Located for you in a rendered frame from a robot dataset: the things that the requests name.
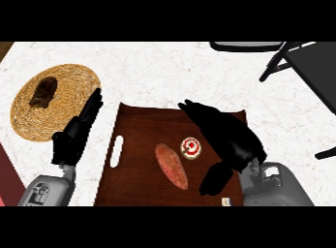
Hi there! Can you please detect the brown wooden tray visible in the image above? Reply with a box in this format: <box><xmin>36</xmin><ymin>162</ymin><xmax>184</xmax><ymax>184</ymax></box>
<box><xmin>94</xmin><ymin>102</ymin><xmax>250</xmax><ymax>207</ymax></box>

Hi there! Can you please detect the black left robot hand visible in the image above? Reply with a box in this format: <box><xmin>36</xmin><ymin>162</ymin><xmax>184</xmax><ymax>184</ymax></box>
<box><xmin>51</xmin><ymin>87</ymin><xmax>105</xmax><ymax>168</ymax></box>

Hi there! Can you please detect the black tiered shelf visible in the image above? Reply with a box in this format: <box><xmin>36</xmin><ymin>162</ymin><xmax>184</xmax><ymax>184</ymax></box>
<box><xmin>259</xmin><ymin>41</ymin><xmax>336</xmax><ymax>161</ymax></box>

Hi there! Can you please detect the round woven wicker placemat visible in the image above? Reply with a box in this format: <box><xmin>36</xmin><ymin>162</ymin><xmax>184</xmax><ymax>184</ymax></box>
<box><xmin>10</xmin><ymin>63</ymin><xmax>104</xmax><ymax>143</ymax></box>

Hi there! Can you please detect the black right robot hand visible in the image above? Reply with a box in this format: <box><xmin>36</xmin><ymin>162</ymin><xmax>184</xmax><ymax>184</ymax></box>
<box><xmin>176</xmin><ymin>99</ymin><xmax>268</xmax><ymax>197</ymax></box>

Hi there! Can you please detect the dark brown food item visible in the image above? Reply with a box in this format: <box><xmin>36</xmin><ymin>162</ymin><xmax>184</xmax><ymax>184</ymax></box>
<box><xmin>27</xmin><ymin>76</ymin><xmax>60</xmax><ymax>109</ymax></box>

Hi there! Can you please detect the grey round plate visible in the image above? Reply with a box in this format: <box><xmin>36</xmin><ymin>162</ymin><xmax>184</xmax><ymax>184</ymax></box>
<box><xmin>210</xmin><ymin>41</ymin><xmax>288</xmax><ymax>53</ymax></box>

